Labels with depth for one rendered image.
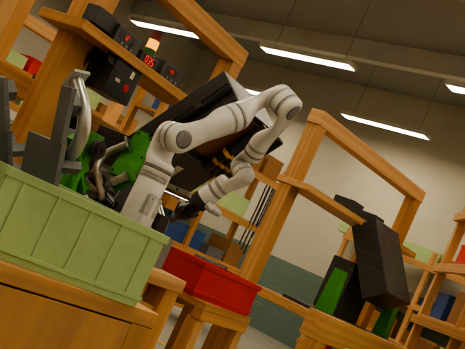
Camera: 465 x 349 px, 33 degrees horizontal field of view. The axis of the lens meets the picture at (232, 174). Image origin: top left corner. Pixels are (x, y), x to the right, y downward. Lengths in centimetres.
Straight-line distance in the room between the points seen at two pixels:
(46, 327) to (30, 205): 26
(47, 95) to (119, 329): 153
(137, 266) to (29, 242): 26
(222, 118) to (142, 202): 36
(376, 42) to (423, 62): 89
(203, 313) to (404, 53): 900
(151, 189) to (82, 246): 73
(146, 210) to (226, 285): 56
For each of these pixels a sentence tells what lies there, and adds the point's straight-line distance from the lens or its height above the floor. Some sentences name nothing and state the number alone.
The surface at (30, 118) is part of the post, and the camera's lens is 313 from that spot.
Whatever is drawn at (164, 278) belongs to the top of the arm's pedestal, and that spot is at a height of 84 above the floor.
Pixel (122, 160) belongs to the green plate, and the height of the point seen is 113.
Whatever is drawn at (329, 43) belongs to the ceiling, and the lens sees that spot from 1212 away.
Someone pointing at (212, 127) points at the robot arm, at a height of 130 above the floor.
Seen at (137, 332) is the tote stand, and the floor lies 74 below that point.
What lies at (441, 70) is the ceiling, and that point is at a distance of 1100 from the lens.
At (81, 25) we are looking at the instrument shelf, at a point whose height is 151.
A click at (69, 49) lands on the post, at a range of 316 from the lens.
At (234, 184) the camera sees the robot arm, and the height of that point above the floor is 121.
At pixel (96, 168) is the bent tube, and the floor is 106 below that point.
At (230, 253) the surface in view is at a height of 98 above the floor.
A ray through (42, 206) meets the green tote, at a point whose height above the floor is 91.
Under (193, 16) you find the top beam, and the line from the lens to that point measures 366.
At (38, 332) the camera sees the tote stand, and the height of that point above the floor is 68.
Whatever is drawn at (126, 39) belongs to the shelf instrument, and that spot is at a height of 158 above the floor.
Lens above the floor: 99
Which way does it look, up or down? 5 degrees up
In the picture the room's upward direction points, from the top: 25 degrees clockwise
